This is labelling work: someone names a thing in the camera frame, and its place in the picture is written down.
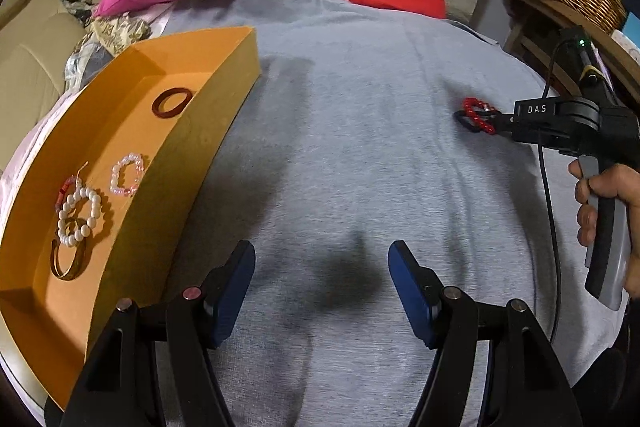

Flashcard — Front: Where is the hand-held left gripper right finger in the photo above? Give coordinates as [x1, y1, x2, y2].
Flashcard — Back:
[387, 241, 583, 427]

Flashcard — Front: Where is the wooden shelf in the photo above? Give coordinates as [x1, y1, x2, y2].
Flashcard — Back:
[492, 0, 640, 108]

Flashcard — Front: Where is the red bead bracelet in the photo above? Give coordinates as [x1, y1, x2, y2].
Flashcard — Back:
[462, 97, 501, 136]

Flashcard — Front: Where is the grey blanket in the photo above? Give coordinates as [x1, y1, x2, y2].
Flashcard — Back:
[150, 0, 631, 427]

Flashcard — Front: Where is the person's right hand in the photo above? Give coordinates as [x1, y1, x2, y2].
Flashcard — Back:
[568, 159, 640, 293]

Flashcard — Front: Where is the grey blue cloth bundle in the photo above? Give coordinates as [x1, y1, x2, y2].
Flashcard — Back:
[65, 42, 108, 92]

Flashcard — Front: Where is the brown wooden bangle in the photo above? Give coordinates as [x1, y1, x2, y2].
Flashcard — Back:
[151, 88, 193, 118]

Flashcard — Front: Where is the beige leather sofa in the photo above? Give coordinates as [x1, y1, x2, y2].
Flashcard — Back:
[0, 0, 108, 172]

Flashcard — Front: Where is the floral patterned cloth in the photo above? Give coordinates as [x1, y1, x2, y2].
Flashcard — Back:
[47, 0, 151, 58]

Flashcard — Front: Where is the clear pink bead bracelet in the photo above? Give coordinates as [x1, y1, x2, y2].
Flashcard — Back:
[110, 153, 147, 196]

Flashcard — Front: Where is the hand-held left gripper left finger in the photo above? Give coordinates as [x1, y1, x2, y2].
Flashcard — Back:
[60, 239, 257, 427]

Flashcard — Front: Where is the thin red clear bracelet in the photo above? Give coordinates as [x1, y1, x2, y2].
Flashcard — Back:
[56, 162, 90, 210]

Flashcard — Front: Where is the orange cardboard box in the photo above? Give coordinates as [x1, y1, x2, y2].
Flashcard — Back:
[0, 26, 262, 412]

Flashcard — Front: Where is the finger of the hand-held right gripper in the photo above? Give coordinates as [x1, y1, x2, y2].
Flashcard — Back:
[487, 109, 523, 138]

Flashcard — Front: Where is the gold metal bangle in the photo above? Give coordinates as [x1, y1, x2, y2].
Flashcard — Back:
[50, 217, 88, 282]

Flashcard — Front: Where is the white pearl bracelet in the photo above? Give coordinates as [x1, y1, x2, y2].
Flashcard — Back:
[56, 187, 103, 249]

